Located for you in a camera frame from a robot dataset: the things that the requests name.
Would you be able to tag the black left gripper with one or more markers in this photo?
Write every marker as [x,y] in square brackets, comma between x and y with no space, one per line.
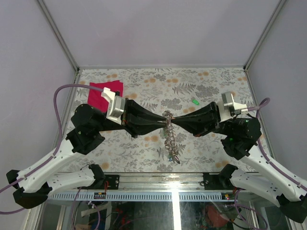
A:
[132,119]

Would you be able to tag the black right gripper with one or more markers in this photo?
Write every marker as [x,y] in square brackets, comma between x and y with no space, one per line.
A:
[201,121]

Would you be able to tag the green tagged key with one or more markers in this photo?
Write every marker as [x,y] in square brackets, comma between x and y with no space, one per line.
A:
[195,102]

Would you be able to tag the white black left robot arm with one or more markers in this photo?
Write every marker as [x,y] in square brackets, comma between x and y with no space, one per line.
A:
[86,136]

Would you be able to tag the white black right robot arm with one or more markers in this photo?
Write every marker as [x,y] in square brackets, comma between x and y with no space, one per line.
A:
[242,143]

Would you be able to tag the floral table mat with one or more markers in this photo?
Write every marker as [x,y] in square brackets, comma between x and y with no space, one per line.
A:
[159,90]

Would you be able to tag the red folded cloth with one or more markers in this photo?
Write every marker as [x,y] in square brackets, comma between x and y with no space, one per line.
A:
[95,98]

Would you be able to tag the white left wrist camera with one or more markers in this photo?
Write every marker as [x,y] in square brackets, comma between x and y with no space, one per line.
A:
[116,105]

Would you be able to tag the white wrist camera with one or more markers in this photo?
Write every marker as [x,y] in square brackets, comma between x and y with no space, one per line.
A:
[228,108]
[116,105]

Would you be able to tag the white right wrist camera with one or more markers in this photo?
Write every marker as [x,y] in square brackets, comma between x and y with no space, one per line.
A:
[228,108]

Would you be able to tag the aluminium front rail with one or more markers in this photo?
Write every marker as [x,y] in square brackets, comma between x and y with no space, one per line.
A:
[163,180]

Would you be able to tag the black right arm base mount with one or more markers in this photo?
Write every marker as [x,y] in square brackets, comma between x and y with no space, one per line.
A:
[213,181]

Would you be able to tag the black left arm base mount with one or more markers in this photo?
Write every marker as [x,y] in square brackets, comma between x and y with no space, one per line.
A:
[111,182]

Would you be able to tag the white slotted cable duct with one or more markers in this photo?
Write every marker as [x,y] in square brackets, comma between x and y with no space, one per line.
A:
[142,196]

